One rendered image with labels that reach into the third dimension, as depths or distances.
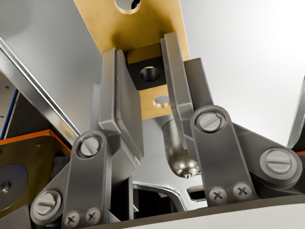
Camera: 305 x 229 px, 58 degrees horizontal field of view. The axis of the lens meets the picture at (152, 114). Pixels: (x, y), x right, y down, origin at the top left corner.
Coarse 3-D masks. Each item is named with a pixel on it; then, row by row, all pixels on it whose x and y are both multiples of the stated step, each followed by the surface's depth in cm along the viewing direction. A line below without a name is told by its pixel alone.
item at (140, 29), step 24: (96, 0) 10; (144, 0) 10; (168, 0) 10; (96, 24) 11; (120, 24) 11; (144, 24) 11; (168, 24) 11; (120, 48) 12; (144, 48) 12; (144, 72) 13; (144, 96) 15
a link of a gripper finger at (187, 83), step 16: (176, 32) 11; (176, 48) 10; (176, 64) 10; (192, 64) 11; (176, 80) 9; (192, 80) 10; (176, 96) 9; (192, 96) 10; (208, 96) 9; (176, 112) 9; (192, 112) 9; (240, 128) 8; (192, 144) 9; (240, 144) 8; (256, 144) 8; (272, 144) 8; (256, 160) 8; (272, 160) 7; (288, 160) 7; (256, 176) 7; (272, 176) 7; (288, 176) 7; (256, 192) 8
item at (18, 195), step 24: (24, 120) 36; (0, 144) 33; (24, 144) 32; (48, 144) 32; (0, 168) 31; (24, 168) 30; (48, 168) 30; (0, 192) 29; (24, 192) 28; (0, 216) 27
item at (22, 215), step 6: (30, 204) 9; (18, 210) 9; (24, 210) 9; (6, 216) 9; (12, 216) 9; (18, 216) 9; (24, 216) 9; (30, 216) 9; (0, 222) 9; (6, 222) 9; (12, 222) 9; (18, 222) 9; (24, 222) 9; (30, 222) 9; (0, 228) 9; (6, 228) 9; (12, 228) 9; (18, 228) 9; (24, 228) 8; (30, 228) 8; (36, 228) 9; (42, 228) 8; (48, 228) 8; (54, 228) 8; (60, 228) 9
